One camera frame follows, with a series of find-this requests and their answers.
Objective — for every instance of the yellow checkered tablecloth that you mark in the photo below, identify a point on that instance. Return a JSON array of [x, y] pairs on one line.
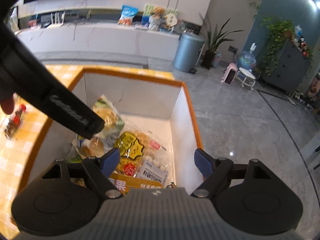
[[15, 152]]

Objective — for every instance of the pink space heater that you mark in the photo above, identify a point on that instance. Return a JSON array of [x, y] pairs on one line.
[[229, 74]]

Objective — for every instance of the white round stool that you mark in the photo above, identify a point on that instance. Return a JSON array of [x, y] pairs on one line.
[[246, 78]]

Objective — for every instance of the orange dried fruit bag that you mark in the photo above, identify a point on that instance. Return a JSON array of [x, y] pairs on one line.
[[125, 183]]

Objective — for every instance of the blue snack bag on console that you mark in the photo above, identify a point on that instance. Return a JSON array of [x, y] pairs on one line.
[[127, 15]]

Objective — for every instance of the operator hand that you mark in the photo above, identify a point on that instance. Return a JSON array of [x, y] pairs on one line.
[[8, 105]]

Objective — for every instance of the teddy bear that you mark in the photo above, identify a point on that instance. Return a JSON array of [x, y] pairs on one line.
[[155, 18]]

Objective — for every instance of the small red-capped bottle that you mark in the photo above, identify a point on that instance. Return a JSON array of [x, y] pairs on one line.
[[14, 121]]

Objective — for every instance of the clear quail egg packet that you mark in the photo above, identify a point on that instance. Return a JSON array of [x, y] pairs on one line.
[[157, 167]]

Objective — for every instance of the yellow round cake packet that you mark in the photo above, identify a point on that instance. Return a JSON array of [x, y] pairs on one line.
[[136, 146]]

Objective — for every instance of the tall green potted plant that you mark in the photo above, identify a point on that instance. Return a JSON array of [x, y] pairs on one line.
[[215, 37]]

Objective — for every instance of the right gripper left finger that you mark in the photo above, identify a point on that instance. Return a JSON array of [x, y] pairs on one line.
[[66, 196]]

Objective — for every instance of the orange cardboard box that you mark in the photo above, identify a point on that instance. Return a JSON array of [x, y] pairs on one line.
[[152, 103]]

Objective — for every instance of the green chips bag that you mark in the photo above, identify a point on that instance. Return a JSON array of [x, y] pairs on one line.
[[113, 125]]

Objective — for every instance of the grey pedal trash bin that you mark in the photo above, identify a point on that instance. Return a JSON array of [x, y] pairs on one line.
[[188, 52]]

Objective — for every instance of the trailing green vine plant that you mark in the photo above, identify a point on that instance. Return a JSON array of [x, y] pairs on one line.
[[279, 31]]

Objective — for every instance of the dark grey cabinet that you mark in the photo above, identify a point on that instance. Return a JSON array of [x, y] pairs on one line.
[[290, 70]]

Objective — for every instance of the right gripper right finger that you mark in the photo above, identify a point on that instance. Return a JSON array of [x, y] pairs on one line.
[[249, 197]]

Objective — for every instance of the blue water jug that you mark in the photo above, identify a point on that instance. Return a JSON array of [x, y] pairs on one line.
[[247, 59]]

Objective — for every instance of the white tv console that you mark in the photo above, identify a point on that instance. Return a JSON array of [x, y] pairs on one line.
[[107, 38]]

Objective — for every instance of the white wifi router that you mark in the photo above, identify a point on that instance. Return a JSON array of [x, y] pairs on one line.
[[56, 20]]

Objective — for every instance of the bread rolls bag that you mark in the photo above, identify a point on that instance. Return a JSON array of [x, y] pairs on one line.
[[85, 148]]

